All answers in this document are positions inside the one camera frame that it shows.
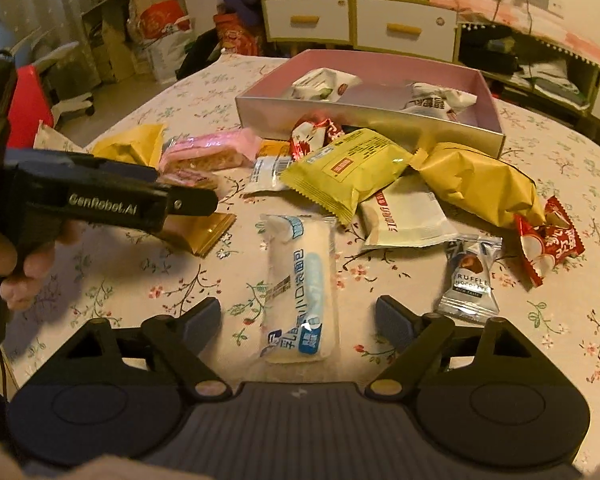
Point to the golden yellow snack packet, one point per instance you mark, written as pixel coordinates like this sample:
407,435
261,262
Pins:
130,145
480,185

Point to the white packet black print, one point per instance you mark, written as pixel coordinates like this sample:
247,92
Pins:
440,102

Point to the person's left hand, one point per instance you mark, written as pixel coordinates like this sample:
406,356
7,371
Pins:
30,280

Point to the cream white snack packet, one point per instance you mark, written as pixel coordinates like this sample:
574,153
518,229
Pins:
410,220

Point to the gold foil packet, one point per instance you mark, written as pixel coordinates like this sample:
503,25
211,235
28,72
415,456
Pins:
205,235

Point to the red plastic stool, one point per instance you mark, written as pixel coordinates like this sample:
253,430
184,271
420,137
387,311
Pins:
30,100

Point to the long white bread packet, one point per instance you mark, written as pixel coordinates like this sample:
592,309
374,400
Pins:
297,280

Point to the red white plastic bag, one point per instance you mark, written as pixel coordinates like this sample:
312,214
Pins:
162,42

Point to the yellow cabinet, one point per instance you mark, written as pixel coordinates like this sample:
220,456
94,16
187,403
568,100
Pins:
352,20

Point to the red printed bag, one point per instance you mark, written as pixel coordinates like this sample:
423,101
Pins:
235,35

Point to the silver blue chocolate packet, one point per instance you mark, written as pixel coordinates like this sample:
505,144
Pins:
472,280

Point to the pink cardboard box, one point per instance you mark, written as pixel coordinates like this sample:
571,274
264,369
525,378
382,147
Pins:
380,130

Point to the red white candy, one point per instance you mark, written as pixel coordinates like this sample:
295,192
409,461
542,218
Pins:
550,245
310,137

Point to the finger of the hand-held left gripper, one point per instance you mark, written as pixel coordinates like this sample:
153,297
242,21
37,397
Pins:
195,202

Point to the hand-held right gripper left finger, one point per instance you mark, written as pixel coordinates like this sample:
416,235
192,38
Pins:
205,317

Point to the lime yellow snack packet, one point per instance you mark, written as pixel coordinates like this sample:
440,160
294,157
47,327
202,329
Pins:
345,175

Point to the small white printed packet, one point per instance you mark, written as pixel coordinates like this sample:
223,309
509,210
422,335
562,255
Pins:
55,140

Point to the pink cloth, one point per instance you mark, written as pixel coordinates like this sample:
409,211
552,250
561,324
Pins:
530,25

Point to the orange white barcode packet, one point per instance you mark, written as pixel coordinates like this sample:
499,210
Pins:
267,172

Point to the pink cereal bar packet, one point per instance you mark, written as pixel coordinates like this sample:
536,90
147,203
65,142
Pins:
190,180
210,147

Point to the white green snack packet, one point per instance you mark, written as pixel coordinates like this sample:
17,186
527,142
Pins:
325,85

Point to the stack of papers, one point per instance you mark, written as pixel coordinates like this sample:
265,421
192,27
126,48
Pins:
545,80

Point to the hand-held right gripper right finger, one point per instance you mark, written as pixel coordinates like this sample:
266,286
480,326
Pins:
392,317

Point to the blue office chair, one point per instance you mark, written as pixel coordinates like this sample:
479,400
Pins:
40,55

